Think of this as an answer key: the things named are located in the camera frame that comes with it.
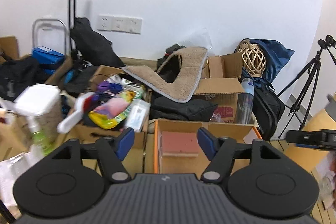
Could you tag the black camera tripod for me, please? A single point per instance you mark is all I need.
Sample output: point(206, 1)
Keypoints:
point(312, 68)

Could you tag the clear water bottle blue cap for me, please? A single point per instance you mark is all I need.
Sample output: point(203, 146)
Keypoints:
point(245, 102)

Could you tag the red orange cardboard box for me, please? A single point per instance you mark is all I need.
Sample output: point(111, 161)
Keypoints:
point(242, 133)

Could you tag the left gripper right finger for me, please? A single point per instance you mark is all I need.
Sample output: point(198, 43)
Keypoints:
point(222, 153)

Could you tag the blue fabric bag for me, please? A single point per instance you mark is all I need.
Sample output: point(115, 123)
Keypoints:
point(276, 57)

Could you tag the yellow pink snack bag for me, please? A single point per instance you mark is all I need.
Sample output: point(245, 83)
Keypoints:
point(109, 114)

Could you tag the folding step stool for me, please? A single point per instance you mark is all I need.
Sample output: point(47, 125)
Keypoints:
point(50, 33)

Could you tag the white lint roller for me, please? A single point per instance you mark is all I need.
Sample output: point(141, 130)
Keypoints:
point(82, 104)

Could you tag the woven rattan ball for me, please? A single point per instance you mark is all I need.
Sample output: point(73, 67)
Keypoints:
point(254, 61)

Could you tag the white plastic bottle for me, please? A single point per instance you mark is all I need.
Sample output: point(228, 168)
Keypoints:
point(139, 110)

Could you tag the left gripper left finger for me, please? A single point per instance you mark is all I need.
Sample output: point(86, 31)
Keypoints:
point(110, 151)

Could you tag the white wall socket strip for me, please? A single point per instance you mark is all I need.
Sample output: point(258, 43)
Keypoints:
point(114, 23)

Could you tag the brown cardboard box with clutter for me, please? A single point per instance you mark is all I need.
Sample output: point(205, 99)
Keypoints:
point(106, 83)

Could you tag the large open cardboard box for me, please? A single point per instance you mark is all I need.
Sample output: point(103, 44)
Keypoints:
point(220, 84)

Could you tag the black bag on trolley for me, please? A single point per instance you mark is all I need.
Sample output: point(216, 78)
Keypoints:
point(94, 47)

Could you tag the pink yellow sponge block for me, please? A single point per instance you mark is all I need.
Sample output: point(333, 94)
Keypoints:
point(179, 144)

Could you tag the black backpack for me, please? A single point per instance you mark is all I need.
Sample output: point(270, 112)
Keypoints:
point(268, 110)

